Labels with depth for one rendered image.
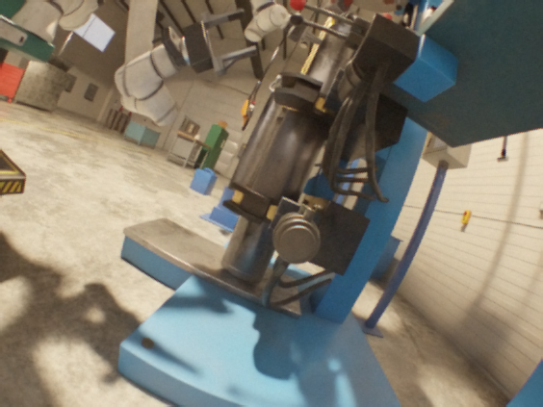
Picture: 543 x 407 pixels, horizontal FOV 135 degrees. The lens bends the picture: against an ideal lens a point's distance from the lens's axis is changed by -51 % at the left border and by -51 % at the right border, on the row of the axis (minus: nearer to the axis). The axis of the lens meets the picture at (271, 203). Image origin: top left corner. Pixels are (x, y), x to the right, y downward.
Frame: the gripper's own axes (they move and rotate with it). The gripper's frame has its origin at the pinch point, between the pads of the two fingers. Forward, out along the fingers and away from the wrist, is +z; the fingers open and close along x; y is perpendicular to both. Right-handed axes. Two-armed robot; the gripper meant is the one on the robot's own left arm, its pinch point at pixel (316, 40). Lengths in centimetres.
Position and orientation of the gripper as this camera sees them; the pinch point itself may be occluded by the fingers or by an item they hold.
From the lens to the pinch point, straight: 125.1
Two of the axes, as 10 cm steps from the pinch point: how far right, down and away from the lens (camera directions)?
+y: -3.0, -2.1, 9.3
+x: -4.1, 9.1, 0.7
